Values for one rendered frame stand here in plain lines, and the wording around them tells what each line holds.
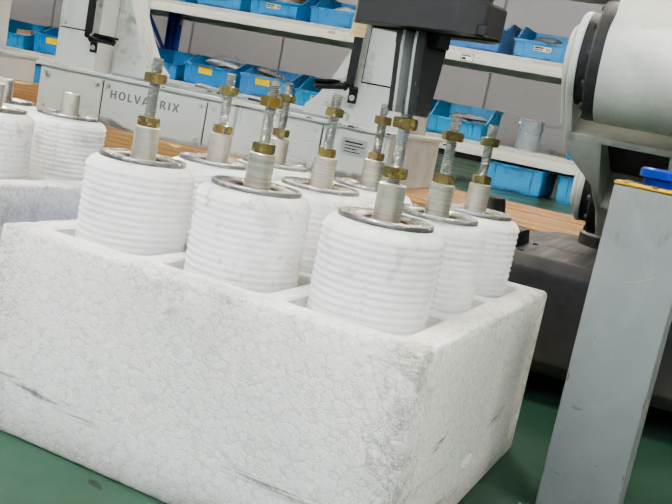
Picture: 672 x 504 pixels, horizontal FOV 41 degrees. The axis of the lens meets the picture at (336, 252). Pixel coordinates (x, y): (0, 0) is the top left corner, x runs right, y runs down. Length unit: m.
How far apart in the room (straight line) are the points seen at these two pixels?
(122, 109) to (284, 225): 2.69
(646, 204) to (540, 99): 8.44
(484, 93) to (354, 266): 8.73
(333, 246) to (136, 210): 0.19
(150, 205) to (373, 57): 2.26
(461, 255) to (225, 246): 0.20
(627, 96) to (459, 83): 8.38
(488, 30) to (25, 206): 0.59
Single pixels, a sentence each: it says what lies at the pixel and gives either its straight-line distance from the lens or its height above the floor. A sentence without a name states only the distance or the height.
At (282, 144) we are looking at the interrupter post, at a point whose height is 0.28.
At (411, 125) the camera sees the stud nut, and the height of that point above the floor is 0.33.
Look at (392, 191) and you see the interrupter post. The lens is 0.67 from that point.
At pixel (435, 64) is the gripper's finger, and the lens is 0.68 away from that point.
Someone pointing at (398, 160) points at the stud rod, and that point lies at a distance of 0.68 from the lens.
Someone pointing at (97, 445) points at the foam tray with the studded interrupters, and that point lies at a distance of 0.77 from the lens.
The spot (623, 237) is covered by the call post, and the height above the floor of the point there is 0.27.
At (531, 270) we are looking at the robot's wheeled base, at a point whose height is 0.17.
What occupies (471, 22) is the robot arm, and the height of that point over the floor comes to 0.40.
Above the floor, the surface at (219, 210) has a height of 0.23.
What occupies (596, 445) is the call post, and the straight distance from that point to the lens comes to 0.84.
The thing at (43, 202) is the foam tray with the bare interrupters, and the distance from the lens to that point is 1.06.
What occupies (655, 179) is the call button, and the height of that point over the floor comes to 0.32.
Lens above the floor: 0.33
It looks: 10 degrees down
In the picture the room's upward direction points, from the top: 11 degrees clockwise
